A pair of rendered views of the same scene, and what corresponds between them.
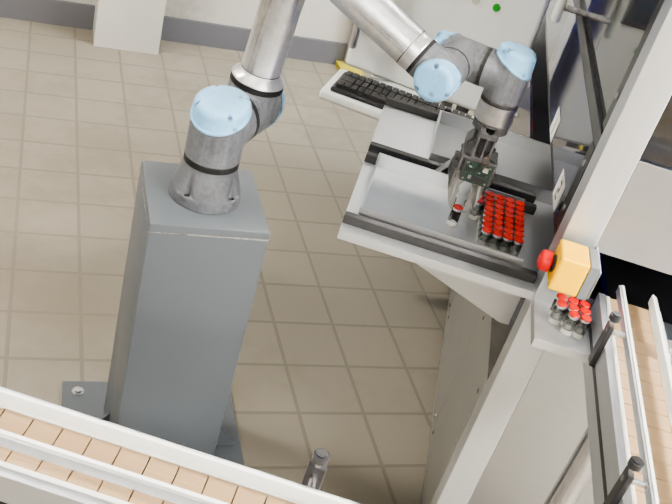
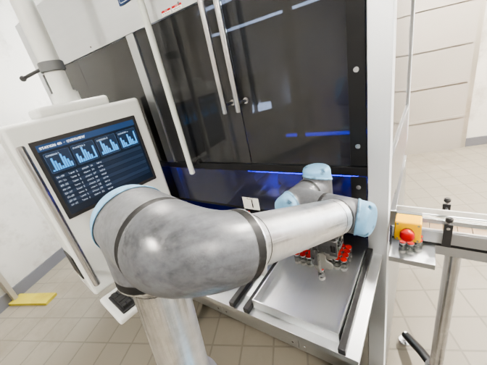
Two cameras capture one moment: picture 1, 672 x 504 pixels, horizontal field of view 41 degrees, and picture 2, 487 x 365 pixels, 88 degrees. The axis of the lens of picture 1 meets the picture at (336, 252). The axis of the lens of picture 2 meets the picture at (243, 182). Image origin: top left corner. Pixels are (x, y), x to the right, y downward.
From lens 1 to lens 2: 1.51 m
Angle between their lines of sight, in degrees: 48
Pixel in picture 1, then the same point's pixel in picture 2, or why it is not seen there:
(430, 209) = (306, 286)
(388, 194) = (293, 308)
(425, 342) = (226, 329)
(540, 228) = not seen: hidden behind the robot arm
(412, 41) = (345, 211)
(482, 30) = not seen: hidden behind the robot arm
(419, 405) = (267, 347)
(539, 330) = (425, 261)
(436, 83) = (374, 217)
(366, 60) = (106, 280)
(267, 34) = (193, 353)
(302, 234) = not seen: outside the picture
